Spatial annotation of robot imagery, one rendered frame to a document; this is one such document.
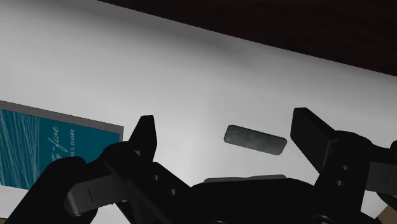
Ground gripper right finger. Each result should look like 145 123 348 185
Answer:
289 107 397 223

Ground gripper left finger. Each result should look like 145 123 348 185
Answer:
5 115 192 224

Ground dark grey rounded bar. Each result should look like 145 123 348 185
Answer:
223 124 288 156

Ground teal book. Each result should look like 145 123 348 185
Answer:
0 100 125 190

